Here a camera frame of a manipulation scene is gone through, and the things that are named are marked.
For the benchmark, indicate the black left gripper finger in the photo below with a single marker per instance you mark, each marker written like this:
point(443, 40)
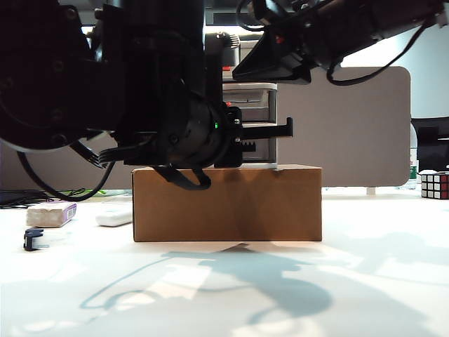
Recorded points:
point(249, 146)
point(270, 131)

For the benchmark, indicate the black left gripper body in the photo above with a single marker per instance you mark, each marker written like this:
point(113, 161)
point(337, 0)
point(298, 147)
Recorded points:
point(229, 140)

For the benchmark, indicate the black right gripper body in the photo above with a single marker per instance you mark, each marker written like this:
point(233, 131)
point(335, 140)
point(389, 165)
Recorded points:
point(308, 42)

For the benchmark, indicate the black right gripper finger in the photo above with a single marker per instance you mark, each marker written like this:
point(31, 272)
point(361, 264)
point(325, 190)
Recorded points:
point(306, 76)
point(266, 63)

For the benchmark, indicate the smoky transparent dark drawer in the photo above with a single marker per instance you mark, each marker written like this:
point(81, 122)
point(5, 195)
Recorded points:
point(263, 147)

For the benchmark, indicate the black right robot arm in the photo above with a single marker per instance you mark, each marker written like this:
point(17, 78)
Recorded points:
point(379, 21)

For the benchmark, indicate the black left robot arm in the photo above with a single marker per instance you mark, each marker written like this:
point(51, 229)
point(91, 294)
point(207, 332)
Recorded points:
point(105, 70)

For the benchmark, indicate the smoky drawer with white interior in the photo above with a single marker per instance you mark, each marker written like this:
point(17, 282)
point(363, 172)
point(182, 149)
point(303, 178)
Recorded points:
point(232, 56)

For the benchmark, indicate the long ceiling strip light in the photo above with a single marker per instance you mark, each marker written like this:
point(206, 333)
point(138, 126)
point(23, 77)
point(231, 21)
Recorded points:
point(245, 29)

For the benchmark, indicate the brown cardboard box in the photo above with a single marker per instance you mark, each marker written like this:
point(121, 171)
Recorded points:
point(228, 205)

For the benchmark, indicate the grey desk partition panel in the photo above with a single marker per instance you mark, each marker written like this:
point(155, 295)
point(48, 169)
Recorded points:
point(350, 123)

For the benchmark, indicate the white partition foot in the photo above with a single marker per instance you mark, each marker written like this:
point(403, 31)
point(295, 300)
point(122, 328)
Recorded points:
point(370, 191)

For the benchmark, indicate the white oblong plastic case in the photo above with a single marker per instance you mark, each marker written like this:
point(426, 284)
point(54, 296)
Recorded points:
point(112, 218)

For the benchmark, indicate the black office chair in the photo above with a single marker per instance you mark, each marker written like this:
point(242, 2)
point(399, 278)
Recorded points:
point(433, 140)

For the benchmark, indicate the clear bottle with green label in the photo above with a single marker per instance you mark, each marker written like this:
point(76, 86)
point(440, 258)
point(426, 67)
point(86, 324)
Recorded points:
point(413, 172)

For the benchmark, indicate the black rubik's cube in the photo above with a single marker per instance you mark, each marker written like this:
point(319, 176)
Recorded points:
point(435, 186)

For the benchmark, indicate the white tissue pack purple label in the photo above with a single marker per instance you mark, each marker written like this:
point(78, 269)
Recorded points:
point(49, 216)

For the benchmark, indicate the white plastic drawer cabinet frame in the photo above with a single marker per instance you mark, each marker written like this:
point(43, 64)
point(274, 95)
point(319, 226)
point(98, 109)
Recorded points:
point(273, 105)

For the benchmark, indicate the smoky drawer with inner rail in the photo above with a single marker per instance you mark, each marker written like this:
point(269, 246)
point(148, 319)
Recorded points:
point(252, 105)

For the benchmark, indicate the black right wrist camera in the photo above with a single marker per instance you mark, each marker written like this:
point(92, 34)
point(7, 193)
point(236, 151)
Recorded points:
point(263, 10)

